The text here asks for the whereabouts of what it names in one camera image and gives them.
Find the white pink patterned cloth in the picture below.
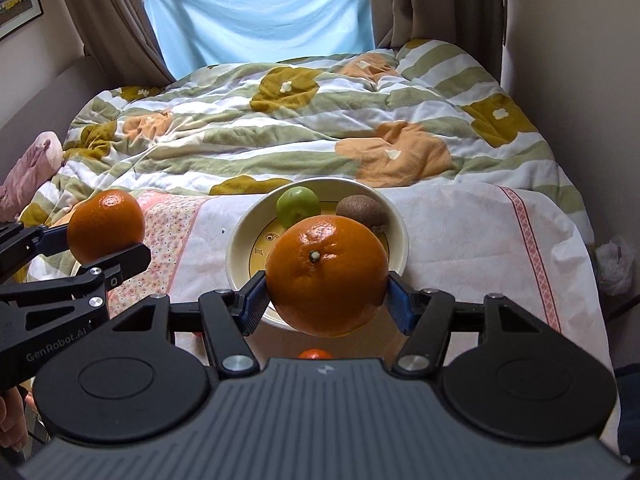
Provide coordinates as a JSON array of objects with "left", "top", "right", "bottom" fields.
[{"left": 108, "top": 177, "right": 611, "bottom": 363}]

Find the brown right curtain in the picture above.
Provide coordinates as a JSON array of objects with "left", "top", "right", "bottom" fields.
[{"left": 370, "top": 0, "right": 508, "bottom": 79}]

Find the light blue window cloth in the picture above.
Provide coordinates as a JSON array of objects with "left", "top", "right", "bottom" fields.
[{"left": 143, "top": 0, "right": 374, "bottom": 78}]

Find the cream ceramic bowl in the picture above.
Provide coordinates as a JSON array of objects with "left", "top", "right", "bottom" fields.
[{"left": 226, "top": 178, "right": 409, "bottom": 337}]

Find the brown left curtain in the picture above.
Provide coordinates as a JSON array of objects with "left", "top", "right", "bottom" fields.
[{"left": 64, "top": 0, "right": 175, "bottom": 87}]

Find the person left hand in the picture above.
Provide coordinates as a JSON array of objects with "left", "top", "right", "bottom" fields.
[{"left": 0, "top": 387, "right": 28, "bottom": 452}]

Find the brown curtain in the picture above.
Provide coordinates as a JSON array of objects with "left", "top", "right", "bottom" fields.
[
  {"left": 64, "top": 0, "right": 175, "bottom": 87},
  {"left": 370, "top": 0, "right": 508, "bottom": 79}
]

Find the grey headboard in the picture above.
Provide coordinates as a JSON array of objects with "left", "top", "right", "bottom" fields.
[{"left": 0, "top": 56, "right": 107, "bottom": 180}]

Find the brown kiwi back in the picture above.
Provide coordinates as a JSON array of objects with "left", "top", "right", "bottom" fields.
[{"left": 335, "top": 195, "right": 388, "bottom": 233}]

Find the medium orange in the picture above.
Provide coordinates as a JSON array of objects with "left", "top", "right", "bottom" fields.
[{"left": 66, "top": 190, "right": 145, "bottom": 264}]

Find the green apple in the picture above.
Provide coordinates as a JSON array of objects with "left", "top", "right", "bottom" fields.
[{"left": 276, "top": 186, "right": 321, "bottom": 230}]

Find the green striped floral duvet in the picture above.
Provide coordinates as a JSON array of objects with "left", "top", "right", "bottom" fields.
[{"left": 14, "top": 38, "right": 597, "bottom": 281}]

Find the large orange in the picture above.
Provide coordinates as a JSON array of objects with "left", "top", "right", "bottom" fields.
[{"left": 265, "top": 214, "right": 388, "bottom": 337}]

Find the white plastic bag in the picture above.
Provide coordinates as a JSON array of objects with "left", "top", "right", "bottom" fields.
[{"left": 594, "top": 236, "right": 634, "bottom": 296}]

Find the small tangerine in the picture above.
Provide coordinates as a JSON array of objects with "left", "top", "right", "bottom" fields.
[{"left": 297, "top": 348, "right": 333, "bottom": 360}]

